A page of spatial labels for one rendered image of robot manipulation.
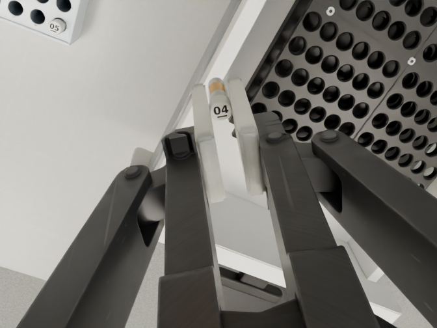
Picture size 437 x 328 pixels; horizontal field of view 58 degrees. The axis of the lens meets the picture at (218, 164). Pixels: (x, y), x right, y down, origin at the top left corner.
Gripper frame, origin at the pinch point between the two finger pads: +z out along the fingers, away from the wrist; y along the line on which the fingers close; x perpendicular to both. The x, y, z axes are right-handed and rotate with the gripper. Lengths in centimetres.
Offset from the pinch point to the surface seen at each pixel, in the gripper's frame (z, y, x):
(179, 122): 13.0, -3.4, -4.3
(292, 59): 10.9, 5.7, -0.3
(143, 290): 101, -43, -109
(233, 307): 44, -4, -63
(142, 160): 16.6, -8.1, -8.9
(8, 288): 101, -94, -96
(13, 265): 24.8, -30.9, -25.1
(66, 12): 21.4, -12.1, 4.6
